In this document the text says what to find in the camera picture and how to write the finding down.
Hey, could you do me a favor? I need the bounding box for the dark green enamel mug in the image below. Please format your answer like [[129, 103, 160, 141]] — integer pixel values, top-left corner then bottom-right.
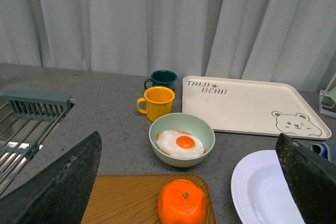
[[144, 70, 177, 91]]

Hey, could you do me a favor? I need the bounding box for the fake fried egg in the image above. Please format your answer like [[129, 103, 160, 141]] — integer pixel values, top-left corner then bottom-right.
[[156, 130, 206, 158]]

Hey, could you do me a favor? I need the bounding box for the light green bowl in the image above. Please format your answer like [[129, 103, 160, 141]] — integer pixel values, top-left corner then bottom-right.
[[149, 113, 216, 168]]

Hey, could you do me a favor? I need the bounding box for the green sink drying rack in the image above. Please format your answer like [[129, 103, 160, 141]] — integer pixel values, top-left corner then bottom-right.
[[1, 89, 74, 193]]

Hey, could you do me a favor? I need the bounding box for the cream bear serving tray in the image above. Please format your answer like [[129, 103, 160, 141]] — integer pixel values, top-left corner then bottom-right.
[[182, 76, 332, 141]]

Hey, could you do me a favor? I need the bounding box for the white cup drying rack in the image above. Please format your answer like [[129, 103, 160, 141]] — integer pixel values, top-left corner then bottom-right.
[[319, 73, 335, 118]]

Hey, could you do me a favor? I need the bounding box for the orange mandarin fruit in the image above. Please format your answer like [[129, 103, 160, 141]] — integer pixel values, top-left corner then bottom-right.
[[158, 179, 206, 223]]

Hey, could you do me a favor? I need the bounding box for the grey blue folded cloth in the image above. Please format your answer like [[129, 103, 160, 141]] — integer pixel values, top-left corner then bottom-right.
[[310, 142, 336, 164]]

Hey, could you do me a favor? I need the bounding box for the white ribbed plate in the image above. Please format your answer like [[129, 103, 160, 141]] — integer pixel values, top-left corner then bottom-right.
[[231, 150, 304, 223]]

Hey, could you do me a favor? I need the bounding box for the white pleated curtain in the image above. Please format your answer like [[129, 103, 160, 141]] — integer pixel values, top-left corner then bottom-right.
[[1, 0, 335, 91]]

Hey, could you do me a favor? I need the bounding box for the wooden cutting board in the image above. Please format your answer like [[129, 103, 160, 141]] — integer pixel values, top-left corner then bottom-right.
[[81, 174, 217, 224]]

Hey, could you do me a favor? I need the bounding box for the yellow enamel mug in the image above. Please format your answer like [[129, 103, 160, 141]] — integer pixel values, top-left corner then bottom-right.
[[136, 86, 175, 122]]

